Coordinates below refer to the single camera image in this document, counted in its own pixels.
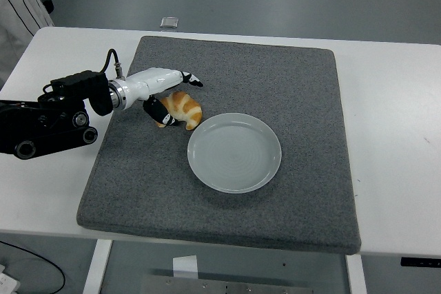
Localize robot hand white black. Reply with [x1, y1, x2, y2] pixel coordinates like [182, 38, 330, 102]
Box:
[124, 67, 205, 127]

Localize croissant bread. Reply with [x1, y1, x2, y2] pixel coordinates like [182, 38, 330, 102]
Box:
[154, 90, 203, 131]

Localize grey round plate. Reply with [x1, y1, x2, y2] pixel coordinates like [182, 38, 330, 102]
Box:
[187, 112, 283, 195]

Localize grey square mat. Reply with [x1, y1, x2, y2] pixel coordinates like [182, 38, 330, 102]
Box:
[75, 35, 362, 256]

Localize white table leg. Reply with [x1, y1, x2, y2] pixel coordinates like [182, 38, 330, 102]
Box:
[82, 238, 114, 294]
[345, 254, 368, 294]

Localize white power strip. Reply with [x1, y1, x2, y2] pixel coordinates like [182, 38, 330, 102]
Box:
[0, 264, 20, 294]

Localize black table control panel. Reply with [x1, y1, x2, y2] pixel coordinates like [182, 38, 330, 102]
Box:
[400, 256, 441, 268]

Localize black floor cable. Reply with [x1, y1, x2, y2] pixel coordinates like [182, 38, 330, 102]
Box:
[0, 240, 66, 294]

